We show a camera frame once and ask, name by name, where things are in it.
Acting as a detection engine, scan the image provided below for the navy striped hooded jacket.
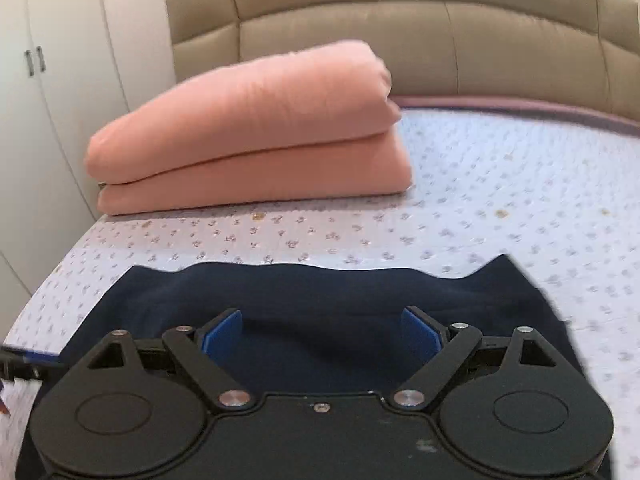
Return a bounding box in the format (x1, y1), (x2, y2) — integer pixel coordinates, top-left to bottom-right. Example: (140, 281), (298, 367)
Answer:
(19, 253), (614, 480)

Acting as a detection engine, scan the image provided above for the floral quilted bed cover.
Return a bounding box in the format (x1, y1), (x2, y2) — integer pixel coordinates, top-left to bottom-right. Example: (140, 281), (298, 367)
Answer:
(8, 110), (639, 479)

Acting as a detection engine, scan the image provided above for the folded pink quilt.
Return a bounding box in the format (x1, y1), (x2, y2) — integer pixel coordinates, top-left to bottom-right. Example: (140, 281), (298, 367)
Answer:
(85, 40), (412, 216)

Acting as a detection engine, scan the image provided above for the white wardrobe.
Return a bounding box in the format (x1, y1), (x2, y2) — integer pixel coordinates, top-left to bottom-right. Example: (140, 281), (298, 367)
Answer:
(1, 0), (175, 320)

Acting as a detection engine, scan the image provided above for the beige padded headboard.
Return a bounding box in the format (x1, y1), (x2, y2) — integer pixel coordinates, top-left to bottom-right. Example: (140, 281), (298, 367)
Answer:
(165, 0), (639, 120)

